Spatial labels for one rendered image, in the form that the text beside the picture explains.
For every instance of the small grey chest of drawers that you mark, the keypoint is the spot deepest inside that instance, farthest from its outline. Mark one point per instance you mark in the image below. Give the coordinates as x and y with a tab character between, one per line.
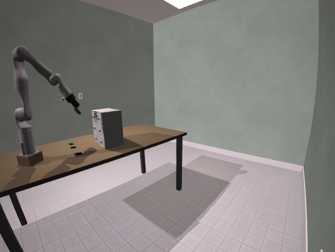
112	127

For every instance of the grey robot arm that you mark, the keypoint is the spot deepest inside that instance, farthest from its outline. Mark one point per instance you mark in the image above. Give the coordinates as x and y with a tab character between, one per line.
21	85

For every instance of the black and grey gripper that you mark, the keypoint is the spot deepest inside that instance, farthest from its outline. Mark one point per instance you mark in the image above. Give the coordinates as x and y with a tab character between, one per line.
68	95

